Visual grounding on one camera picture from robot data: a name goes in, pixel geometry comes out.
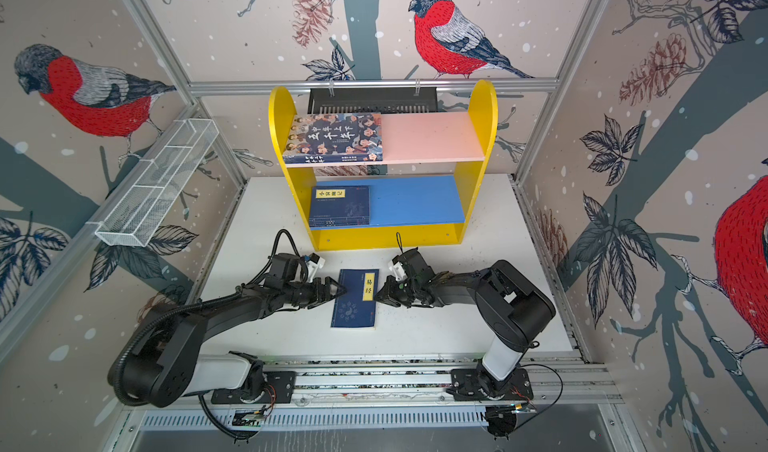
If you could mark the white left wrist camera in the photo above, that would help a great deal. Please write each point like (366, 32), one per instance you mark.
(313, 264)

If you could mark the horizontal aluminium frame bar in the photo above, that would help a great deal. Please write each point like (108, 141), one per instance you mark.
(230, 88)

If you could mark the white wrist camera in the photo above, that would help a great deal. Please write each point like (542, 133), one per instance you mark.
(399, 268)
(313, 264)

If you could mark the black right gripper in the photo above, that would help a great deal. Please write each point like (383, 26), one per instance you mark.
(391, 294)

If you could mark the white wire mesh basket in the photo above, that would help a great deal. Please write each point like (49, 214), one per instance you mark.
(140, 211)

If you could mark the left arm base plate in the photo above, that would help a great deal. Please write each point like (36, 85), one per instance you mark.
(266, 388)

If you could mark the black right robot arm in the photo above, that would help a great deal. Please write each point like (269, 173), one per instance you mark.
(513, 308)

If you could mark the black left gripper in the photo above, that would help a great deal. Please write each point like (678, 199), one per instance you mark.
(318, 297)

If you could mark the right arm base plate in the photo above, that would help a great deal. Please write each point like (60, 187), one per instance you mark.
(479, 385)

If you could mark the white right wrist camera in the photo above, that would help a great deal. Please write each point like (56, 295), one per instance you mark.
(399, 268)

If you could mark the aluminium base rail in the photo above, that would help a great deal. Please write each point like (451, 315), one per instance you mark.
(382, 394)

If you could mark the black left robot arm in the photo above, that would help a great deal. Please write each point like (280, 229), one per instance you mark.
(162, 361)

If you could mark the blue book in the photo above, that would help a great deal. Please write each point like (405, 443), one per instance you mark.
(339, 206)
(356, 308)

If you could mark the colourful illustrated thick book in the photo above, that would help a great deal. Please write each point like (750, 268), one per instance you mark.
(334, 138)

